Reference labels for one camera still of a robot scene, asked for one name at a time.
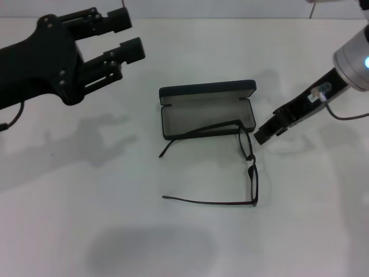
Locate gripper grey cable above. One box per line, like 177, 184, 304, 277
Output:
310, 88, 369, 121
0, 101, 26, 133

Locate black glasses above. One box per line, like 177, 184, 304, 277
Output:
158, 119, 261, 208

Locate black glasses case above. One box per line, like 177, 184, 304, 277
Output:
159, 79, 257, 143

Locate left gripper grey cable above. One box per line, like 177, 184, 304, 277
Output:
0, 101, 26, 133

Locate right gripper grey cable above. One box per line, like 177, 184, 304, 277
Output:
310, 88, 369, 121

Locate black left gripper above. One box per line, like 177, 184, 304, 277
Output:
0, 16, 88, 111

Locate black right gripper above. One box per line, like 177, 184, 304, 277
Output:
253, 68, 350, 145

